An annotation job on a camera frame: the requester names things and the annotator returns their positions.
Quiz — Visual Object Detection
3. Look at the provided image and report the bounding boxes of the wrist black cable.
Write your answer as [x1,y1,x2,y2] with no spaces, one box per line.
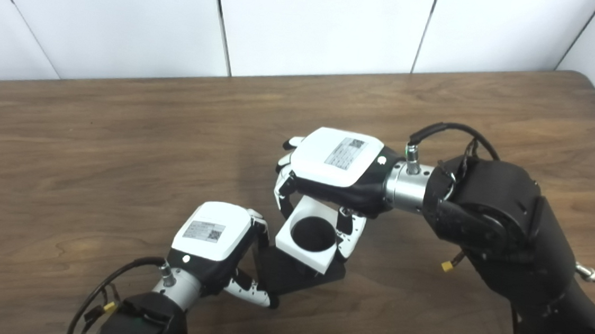
[405,119,503,183]
[66,250,174,334]

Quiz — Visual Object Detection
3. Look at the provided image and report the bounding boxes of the black peg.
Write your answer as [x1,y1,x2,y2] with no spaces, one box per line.
[253,212,351,301]

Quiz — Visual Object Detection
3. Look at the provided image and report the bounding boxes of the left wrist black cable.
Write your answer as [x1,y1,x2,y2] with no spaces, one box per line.
[66,250,174,334]

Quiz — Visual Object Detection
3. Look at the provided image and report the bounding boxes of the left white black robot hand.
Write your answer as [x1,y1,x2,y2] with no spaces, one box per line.
[164,198,287,310]

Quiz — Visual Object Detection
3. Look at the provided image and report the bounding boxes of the white square piece with hole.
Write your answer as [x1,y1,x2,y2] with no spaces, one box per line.
[273,194,346,276]

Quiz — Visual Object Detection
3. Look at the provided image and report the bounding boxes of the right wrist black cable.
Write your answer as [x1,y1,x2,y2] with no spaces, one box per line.
[405,119,503,183]

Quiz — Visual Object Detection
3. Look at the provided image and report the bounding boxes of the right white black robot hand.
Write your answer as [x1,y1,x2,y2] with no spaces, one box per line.
[268,124,407,265]

